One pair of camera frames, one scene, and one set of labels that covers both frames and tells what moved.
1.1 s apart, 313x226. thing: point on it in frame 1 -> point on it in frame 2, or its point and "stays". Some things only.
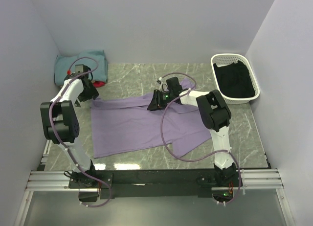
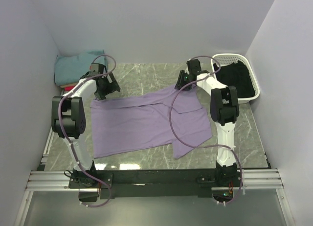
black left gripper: x=92 y=93 -> x=112 y=87
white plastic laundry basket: x=235 y=78 stays
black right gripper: x=156 y=103 -> x=180 y=82
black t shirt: x=234 y=80 stays
